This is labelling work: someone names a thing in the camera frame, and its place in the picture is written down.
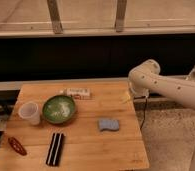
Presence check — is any green ceramic bowl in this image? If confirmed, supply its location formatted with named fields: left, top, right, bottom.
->
left=42, top=95, right=76, bottom=124

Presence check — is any clear plastic cup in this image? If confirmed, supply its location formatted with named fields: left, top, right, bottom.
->
left=18, top=101, right=40, bottom=125

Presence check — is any blue sponge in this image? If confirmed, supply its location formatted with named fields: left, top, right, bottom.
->
left=98, top=118, right=119, bottom=131

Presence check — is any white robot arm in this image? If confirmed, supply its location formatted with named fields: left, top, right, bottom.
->
left=128, top=59, right=195, bottom=171

